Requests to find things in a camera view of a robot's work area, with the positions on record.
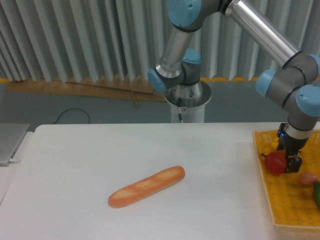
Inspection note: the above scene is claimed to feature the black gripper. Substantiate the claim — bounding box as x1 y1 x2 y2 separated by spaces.
276 132 308 173

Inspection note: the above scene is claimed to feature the red toy bell pepper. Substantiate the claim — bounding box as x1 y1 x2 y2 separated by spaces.
260 152 287 174

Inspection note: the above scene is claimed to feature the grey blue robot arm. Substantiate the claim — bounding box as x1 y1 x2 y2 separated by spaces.
147 0 320 173

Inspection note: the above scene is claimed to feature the yellow toy bell pepper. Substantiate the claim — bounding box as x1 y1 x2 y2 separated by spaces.
270 137 280 151

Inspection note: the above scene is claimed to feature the green toy pepper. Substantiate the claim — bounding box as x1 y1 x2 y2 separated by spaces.
313 181 320 208

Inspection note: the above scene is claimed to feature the brown toy egg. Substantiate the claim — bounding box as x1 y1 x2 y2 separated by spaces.
299 172 319 186

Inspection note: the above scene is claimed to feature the yellow woven basket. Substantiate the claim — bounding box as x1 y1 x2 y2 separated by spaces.
253 129 320 231

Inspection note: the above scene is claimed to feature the brown cardboard sheet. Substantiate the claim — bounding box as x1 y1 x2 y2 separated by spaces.
5 74 166 107

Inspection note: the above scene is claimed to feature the toy baguette bread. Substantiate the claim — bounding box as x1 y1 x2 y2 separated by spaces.
107 165 185 208

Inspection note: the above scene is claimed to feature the silver laptop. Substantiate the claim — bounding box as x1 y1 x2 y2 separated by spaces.
0 123 29 167

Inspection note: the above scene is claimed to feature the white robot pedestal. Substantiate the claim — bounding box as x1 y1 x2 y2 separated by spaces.
165 81 212 123

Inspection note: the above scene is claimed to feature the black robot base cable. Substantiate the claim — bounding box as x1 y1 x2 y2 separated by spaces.
177 97 185 124

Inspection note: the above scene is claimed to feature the black floor cable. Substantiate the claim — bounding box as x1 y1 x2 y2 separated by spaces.
50 107 91 125

